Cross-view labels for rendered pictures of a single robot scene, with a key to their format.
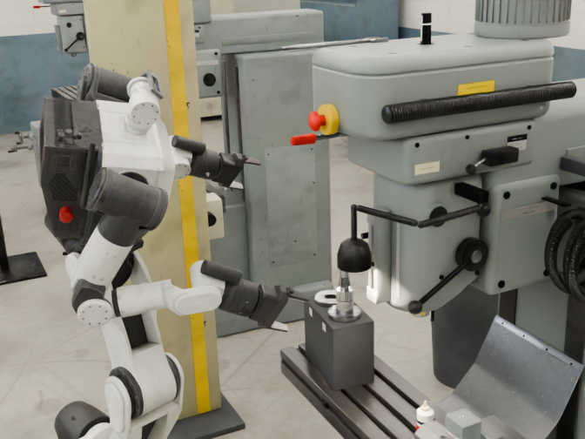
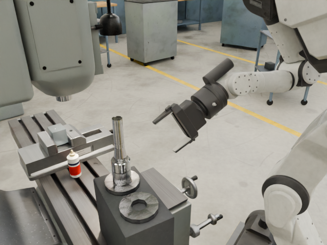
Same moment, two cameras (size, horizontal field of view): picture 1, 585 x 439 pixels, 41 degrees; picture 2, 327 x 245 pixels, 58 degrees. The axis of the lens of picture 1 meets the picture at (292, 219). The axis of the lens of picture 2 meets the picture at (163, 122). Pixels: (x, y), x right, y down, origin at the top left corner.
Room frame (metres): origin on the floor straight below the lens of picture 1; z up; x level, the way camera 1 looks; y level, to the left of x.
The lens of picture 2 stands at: (2.49, -0.13, 1.64)
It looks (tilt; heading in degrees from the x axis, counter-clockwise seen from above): 28 degrees down; 170
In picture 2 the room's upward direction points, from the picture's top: straight up
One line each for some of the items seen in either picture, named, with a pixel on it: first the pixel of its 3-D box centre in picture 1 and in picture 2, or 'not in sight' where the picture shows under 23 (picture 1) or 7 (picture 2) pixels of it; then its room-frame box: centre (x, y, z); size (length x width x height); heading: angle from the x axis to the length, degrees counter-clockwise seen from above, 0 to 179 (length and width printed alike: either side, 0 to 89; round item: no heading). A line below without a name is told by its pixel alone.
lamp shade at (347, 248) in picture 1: (353, 252); (110, 23); (1.51, -0.13, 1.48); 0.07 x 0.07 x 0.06
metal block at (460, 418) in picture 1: (462, 429); (57, 134); (1.47, -0.36, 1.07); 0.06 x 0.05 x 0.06; 27
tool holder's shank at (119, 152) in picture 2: (344, 269); (118, 139); (1.89, -0.13, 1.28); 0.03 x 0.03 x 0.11
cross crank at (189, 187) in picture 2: not in sight; (183, 190); (1.41, 0.17, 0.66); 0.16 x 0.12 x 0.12; 115
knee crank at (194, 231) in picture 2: not in sight; (206, 222); (1.52, 0.25, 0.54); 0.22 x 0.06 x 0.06; 115
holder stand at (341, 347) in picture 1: (338, 336); (132, 221); (1.94, -0.12, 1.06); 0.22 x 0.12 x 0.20; 19
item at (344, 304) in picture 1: (344, 301); (121, 171); (1.89, -0.13, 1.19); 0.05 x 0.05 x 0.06
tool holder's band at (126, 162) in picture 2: (344, 290); (120, 160); (1.89, -0.13, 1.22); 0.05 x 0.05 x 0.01
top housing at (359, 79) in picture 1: (430, 82); not in sight; (1.63, -0.30, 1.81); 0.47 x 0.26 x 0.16; 115
